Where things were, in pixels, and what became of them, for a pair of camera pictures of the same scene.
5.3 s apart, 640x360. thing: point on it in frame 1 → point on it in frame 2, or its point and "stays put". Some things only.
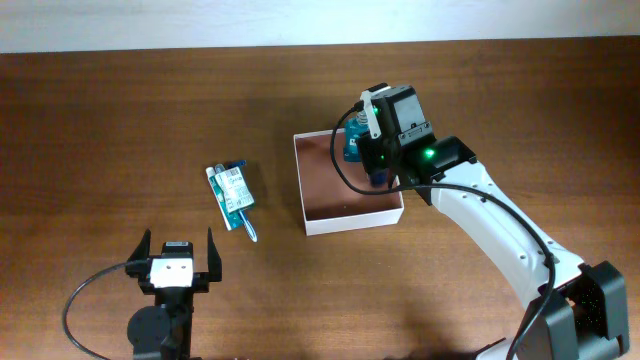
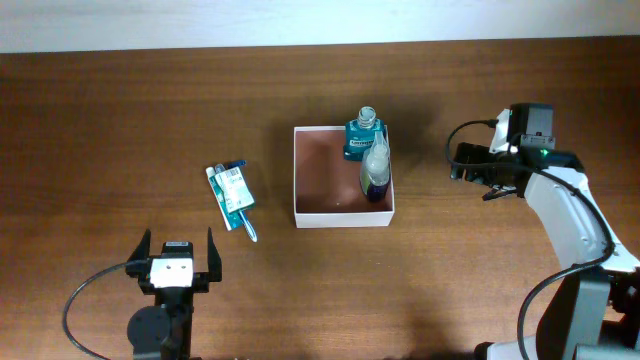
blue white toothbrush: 247,225 stays put
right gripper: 372,158 → 477,152
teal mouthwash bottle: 354,128 stays put
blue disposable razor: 237,163 stays put
